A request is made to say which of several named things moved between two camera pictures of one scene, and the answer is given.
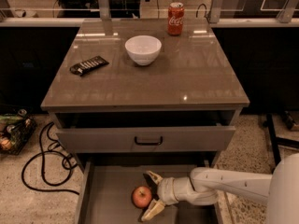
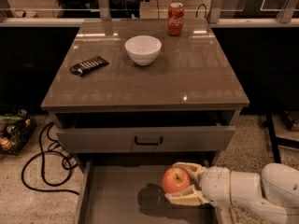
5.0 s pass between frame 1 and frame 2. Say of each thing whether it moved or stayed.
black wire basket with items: stayed
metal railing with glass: stayed
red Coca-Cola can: stayed
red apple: moved
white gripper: moved
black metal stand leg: stayed
